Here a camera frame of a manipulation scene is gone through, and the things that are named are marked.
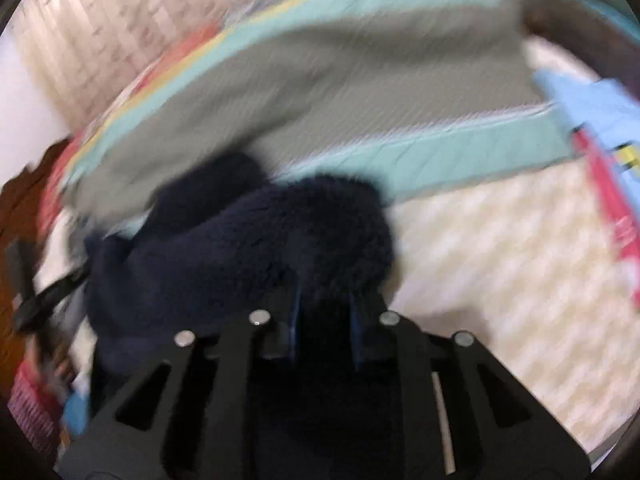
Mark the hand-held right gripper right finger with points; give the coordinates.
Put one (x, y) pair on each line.
(415, 370)

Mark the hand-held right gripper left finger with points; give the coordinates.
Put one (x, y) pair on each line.
(235, 360)

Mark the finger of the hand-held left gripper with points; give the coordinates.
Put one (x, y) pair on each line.
(50, 300)

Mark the dark navy fleece sweater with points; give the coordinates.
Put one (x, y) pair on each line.
(225, 260)

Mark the folded white cloth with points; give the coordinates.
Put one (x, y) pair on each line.
(55, 255)

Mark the carved wooden headboard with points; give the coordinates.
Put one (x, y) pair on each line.
(25, 195)

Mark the beige leaf print curtain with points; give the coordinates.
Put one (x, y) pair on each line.
(125, 20)

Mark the light blue printed cloth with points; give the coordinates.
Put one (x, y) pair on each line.
(600, 125)

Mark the clear plastic storage box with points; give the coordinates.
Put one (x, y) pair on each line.
(590, 15)

